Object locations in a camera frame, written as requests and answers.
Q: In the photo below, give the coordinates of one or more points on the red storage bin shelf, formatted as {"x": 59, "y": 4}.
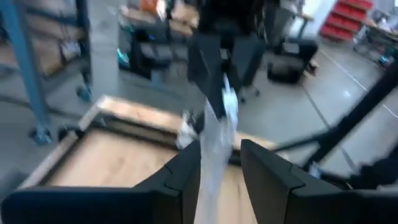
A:
{"x": 342, "y": 21}

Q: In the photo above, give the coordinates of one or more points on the clear plastic bag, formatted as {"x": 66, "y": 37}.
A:
{"x": 217, "y": 149}

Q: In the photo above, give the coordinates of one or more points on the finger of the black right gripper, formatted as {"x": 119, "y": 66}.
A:
{"x": 248, "y": 59}
{"x": 206, "y": 68}

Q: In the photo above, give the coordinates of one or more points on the wooden workbench steel legs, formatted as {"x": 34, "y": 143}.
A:
{"x": 28, "y": 62}

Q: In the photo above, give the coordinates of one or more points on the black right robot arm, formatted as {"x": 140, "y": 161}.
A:
{"x": 379, "y": 172}

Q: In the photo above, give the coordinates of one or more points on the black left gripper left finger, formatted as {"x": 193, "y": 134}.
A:
{"x": 124, "y": 205}

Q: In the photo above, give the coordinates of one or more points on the black aluminium rig frame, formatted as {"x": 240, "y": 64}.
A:
{"x": 357, "y": 115}

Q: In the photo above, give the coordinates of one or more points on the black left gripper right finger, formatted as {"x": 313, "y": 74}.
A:
{"x": 295, "y": 205}

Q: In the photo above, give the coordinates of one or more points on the black equipment cart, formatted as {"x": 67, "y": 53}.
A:
{"x": 149, "y": 53}

